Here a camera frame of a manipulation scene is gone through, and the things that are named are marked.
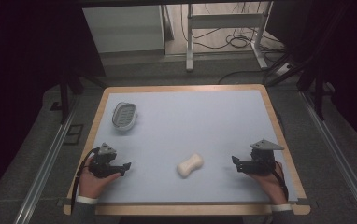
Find pale blue table mat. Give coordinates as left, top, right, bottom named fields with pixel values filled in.
left=95, top=90, right=300, bottom=205

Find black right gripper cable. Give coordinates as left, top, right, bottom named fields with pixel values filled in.
left=273, top=161, right=291, bottom=202

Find black metal stand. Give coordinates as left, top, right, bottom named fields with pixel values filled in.
left=50, top=69, right=107, bottom=126
left=296, top=52, right=338, bottom=122

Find black floor cables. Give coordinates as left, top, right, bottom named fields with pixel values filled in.
left=179, top=1, right=285, bottom=54

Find white metal desk frame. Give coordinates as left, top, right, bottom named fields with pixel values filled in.
left=185, top=1, right=275, bottom=73

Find silver metal floor rail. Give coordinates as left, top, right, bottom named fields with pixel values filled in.
left=300, top=91, right=357, bottom=224
left=12, top=92, right=81, bottom=224

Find dark curtain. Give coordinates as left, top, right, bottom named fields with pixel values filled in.
left=264, top=0, right=357, bottom=157
left=0, top=0, right=106, bottom=213

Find grey oval soap dish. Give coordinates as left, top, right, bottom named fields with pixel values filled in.
left=111, top=101, right=138, bottom=132

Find person's left hand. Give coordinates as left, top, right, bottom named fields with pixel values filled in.
left=78, top=165, right=121, bottom=200

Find black floor frame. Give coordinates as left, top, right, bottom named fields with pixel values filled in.
left=63, top=123, right=85, bottom=146

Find person's right hand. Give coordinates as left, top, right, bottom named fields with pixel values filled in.
left=249, top=161, right=289, bottom=206

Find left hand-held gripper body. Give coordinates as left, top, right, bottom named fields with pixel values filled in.
left=88, top=142, right=125, bottom=179

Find white bone-shaped toy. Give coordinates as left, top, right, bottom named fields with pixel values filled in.
left=176, top=151, right=205, bottom=179

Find white cabinet panel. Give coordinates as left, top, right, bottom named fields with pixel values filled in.
left=81, top=5, right=166, bottom=54

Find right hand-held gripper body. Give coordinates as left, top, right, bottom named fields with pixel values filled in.
left=239, top=138, right=285, bottom=175

